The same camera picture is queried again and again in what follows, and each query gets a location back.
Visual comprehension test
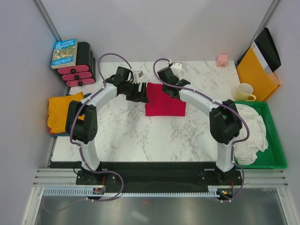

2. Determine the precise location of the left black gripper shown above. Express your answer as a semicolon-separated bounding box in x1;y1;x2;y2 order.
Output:
120;82;149;104

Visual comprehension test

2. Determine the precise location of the red t-shirt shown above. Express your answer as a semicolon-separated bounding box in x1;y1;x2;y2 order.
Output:
145;82;186;117

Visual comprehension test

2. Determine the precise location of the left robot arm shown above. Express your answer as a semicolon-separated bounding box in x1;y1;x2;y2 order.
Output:
65;67;149;184

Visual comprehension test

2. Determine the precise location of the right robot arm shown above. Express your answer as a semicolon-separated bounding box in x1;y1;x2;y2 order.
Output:
157;67;242;185

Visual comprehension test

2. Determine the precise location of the pink cube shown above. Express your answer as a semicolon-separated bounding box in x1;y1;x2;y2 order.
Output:
216;54;228;68

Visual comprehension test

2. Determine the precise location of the black pink drawer organizer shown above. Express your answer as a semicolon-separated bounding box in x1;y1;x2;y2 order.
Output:
57;42;96;87

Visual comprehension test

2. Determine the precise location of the yellow mug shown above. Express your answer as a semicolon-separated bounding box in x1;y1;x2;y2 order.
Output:
235;83;256;102

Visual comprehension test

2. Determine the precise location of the orange folder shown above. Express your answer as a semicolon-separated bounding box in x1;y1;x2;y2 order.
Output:
236;43;280;101

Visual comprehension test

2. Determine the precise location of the blue folded t-shirt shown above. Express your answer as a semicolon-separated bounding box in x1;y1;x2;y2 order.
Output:
50;92;93;137

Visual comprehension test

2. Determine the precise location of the yellow folded t-shirt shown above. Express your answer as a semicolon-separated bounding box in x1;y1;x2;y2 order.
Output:
46;91;85;134

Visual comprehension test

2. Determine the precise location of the blue treehouse book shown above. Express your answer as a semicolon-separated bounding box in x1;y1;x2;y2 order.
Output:
51;39;77;69

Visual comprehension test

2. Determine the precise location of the black white folder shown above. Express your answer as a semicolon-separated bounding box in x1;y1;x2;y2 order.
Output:
237;27;282;73

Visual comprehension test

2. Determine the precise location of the white crumpled t-shirt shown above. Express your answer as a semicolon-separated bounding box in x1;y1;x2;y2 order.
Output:
234;104;269;165

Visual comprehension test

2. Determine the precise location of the green plastic bin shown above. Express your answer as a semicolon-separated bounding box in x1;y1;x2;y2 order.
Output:
235;101;287;169

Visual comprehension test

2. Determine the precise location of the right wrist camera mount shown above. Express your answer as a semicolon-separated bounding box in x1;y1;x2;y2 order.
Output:
168;61;182;77

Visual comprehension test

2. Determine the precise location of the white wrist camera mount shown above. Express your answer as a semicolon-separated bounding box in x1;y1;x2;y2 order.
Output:
132;70;144;83

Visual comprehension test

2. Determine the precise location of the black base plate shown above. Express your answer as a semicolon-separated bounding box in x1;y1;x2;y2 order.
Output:
71;160;243;188

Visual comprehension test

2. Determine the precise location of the white slotted cable duct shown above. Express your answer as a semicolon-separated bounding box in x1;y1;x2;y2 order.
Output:
43;186;221;197

